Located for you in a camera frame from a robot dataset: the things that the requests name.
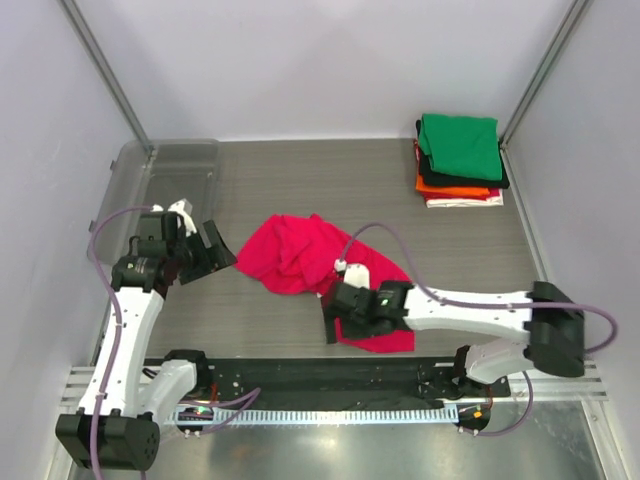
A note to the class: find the crimson red t-shirt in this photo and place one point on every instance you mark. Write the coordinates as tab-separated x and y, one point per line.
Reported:
293	255

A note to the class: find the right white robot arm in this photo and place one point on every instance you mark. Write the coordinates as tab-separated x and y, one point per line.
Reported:
539	329

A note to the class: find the red folded t-shirt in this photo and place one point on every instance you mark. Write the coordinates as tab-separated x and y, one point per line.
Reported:
417	151

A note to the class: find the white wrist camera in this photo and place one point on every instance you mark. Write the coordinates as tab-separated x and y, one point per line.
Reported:
174	222
354	274

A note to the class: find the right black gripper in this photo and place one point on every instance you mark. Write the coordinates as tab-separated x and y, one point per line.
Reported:
347	328

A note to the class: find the aluminium corner post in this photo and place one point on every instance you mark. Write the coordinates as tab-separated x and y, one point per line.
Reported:
558	43
98	58

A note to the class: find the left aluminium corner post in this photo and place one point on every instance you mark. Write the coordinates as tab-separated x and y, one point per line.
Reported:
98	58

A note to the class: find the white folded t-shirt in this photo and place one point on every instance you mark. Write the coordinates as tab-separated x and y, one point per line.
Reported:
495	198

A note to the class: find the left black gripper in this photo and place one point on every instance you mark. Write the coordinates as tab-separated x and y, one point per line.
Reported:
217	255

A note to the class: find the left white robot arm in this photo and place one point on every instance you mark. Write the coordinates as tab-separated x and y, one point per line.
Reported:
118	422

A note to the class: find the green folded t-shirt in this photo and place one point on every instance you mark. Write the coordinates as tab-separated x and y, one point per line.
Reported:
461	146

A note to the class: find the slotted cable duct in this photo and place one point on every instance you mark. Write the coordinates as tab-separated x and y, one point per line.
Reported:
202	417

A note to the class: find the black folded t-shirt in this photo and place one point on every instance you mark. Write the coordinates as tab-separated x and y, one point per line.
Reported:
438	179

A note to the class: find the right aluminium corner post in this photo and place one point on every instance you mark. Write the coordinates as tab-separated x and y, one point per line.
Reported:
558	43

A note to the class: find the aluminium frame rail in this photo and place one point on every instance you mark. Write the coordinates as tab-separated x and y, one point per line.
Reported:
546	388

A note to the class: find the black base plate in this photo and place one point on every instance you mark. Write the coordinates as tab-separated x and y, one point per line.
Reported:
344	384

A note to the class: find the orange folded t-shirt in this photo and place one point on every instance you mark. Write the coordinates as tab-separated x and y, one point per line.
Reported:
450	192

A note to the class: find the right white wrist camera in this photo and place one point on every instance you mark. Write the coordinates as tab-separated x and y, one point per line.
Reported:
354	274

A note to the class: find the clear plastic bin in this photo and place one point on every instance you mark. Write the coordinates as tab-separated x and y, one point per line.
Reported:
172	170

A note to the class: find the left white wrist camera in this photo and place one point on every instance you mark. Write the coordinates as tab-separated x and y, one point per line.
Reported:
174	222

